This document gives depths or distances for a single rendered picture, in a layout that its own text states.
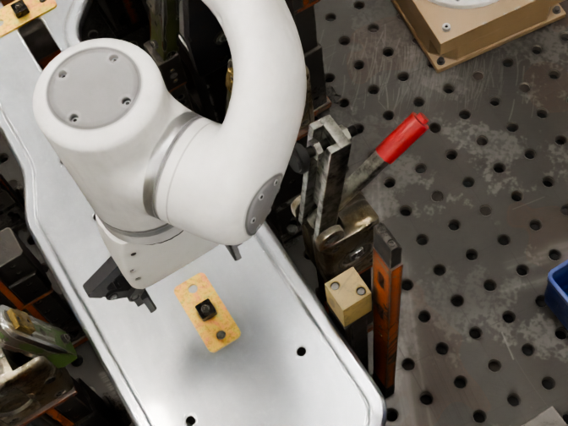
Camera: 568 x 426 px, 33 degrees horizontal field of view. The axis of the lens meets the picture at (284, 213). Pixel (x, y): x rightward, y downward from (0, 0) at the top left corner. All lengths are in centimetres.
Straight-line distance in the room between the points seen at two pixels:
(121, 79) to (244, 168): 10
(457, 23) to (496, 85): 12
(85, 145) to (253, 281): 44
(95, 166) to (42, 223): 47
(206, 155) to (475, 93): 89
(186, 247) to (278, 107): 22
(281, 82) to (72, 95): 13
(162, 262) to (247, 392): 23
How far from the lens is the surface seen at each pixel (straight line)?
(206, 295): 101
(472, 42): 146
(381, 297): 93
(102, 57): 62
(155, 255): 78
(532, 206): 138
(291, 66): 61
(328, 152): 82
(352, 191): 94
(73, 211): 108
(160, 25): 113
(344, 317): 94
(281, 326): 99
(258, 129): 60
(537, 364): 130
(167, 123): 62
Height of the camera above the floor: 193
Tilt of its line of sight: 65 degrees down
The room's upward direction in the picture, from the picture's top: 12 degrees counter-clockwise
